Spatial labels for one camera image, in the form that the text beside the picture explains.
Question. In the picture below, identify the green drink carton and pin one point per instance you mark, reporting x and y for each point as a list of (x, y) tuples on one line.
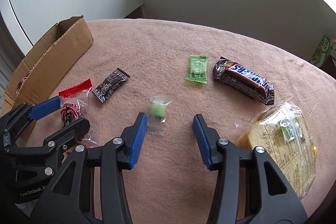
[(324, 51)]

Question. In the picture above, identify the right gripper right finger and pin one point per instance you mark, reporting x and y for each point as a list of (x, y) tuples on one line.
[(269, 196)]

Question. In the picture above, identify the black candy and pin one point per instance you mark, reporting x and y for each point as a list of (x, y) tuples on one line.
[(104, 90)]

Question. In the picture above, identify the Snickers bar on table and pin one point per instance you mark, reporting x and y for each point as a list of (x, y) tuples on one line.
[(244, 80)]

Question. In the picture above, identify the brown cardboard box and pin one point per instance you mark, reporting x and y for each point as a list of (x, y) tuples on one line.
[(40, 72)]

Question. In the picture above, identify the green snack packet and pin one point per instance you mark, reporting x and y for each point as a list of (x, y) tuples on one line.
[(198, 69)]

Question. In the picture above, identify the green candy clear wrapper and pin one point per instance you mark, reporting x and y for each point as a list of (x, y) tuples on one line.
[(156, 118)]

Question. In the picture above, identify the red clear snack packet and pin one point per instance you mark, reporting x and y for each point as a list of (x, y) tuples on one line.
[(74, 104)]

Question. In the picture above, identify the sponge cake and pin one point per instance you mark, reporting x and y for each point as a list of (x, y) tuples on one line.
[(281, 129)]

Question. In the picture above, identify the pink table cloth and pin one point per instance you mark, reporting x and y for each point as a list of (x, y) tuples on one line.
[(170, 184)]

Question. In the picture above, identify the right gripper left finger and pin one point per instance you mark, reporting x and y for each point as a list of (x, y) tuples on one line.
[(88, 187)]

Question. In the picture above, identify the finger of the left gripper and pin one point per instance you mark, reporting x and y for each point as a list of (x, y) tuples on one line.
[(68, 136), (44, 109)]

